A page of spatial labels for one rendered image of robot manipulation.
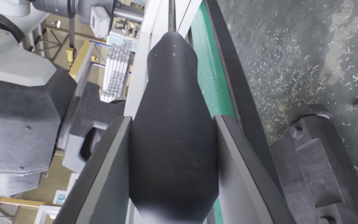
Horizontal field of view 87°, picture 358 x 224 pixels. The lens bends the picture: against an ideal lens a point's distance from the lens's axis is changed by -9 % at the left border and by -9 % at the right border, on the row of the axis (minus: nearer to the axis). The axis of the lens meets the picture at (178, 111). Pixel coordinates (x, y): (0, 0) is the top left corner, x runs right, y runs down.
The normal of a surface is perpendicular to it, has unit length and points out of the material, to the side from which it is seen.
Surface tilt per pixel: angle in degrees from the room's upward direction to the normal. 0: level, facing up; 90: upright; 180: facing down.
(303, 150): 0
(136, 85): 90
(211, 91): 0
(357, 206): 90
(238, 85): 90
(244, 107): 90
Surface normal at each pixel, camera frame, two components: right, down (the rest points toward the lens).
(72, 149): 0.00, 0.81
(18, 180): 0.56, 0.59
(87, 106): 0.50, -0.50
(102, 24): 0.49, 0.77
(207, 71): -0.93, -0.21
